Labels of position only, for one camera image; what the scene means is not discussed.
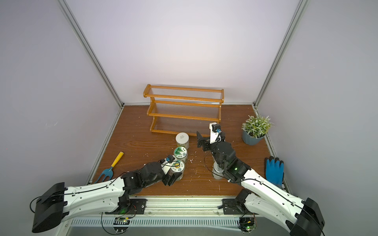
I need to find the right controller board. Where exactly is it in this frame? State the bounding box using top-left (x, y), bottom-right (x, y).
top-left (238, 217), bottom-right (257, 234)

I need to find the aluminium front rail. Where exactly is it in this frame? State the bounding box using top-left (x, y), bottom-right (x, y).
top-left (64, 196), bottom-right (235, 220)

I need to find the yellow-handled blue garden fork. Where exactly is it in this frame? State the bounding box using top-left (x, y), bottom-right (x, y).
top-left (94, 152), bottom-right (124, 183)

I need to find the blue black work glove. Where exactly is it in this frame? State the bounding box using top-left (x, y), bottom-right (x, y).
top-left (264, 156), bottom-right (284, 189)

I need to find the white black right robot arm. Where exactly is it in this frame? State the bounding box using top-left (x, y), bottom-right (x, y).
top-left (196, 131), bottom-right (325, 236)

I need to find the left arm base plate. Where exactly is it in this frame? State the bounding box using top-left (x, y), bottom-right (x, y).
top-left (105, 199), bottom-right (147, 215)

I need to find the metal can green label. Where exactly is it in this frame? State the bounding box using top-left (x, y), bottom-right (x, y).
top-left (212, 161), bottom-right (224, 180)

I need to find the sunflower seed jar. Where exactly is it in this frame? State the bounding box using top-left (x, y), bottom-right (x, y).
top-left (170, 160), bottom-right (185, 181)

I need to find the controller board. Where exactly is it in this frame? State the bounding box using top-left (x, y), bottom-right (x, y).
top-left (113, 217), bottom-right (131, 235)
top-left (238, 217), bottom-right (257, 234)

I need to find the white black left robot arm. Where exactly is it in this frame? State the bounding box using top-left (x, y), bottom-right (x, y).
top-left (31, 160), bottom-right (181, 233)

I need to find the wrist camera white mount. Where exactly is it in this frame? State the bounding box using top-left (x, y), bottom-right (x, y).
top-left (209, 123), bottom-right (221, 144)
top-left (158, 155), bottom-right (181, 167)

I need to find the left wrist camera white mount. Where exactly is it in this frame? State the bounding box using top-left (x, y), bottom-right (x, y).
top-left (158, 155), bottom-right (181, 167)

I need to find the orange wooden three-tier shelf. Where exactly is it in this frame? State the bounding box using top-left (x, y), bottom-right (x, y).
top-left (143, 84), bottom-right (224, 137)

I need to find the left controller board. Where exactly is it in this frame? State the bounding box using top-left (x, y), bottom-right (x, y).
top-left (113, 217), bottom-right (131, 235)

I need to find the green artificial plant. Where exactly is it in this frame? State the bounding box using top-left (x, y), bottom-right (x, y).
top-left (242, 116), bottom-right (273, 138)

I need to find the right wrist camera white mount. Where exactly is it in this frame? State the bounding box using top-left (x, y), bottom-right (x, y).
top-left (209, 123), bottom-right (221, 144)

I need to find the blue-grey plant pot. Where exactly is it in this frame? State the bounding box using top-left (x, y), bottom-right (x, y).
top-left (242, 131), bottom-right (264, 146)

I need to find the white-lid seed jar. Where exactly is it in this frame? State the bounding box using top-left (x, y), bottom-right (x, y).
top-left (175, 132), bottom-right (190, 149)

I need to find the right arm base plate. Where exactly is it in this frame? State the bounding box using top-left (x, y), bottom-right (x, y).
top-left (218, 189), bottom-right (252, 215)

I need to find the mimosa seed jar green label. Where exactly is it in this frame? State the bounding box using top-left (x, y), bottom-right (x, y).
top-left (173, 146), bottom-right (188, 163)

